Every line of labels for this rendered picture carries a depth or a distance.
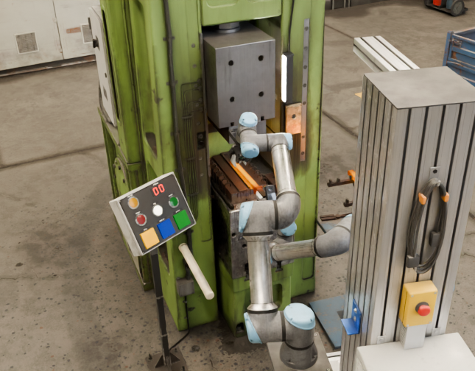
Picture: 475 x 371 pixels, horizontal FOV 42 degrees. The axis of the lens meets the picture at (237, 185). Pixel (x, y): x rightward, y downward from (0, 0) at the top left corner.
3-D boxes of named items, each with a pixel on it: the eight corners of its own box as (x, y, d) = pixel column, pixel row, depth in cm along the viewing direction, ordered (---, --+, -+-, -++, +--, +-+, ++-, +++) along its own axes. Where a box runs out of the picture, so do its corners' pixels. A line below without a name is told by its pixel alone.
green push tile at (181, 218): (191, 223, 296) (185, 209, 294) (179, 230, 291) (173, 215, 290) (189, 223, 297) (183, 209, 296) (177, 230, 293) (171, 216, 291)
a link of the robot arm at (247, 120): (241, 125, 258) (239, 110, 263) (237, 140, 268) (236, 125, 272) (259, 125, 260) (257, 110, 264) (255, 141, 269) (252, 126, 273)
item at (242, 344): (313, 341, 360) (313, 339, 359) (221, 371, 342) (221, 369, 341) (284, 299, 391) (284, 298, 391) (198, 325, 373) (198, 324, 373)
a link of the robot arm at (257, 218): (286, 344, 227) (277, 199, 230) (247, 347, 227) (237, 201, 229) (283, 338, 239) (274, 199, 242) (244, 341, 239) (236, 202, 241)
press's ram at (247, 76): (290, 114, 307) (291, 36, 287) (219, 129, 296) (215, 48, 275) (257, 86, 341) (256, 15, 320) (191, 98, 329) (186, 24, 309)
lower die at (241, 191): (266, 196, 326) (266, 182, 322) (231, 205, 320) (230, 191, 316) (237, 162, 360) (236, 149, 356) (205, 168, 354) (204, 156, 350)
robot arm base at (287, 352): (322, 366, 237) (323, 348, 232) (283, 372, 235) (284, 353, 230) (311, 338, 250) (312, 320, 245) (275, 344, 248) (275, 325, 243)
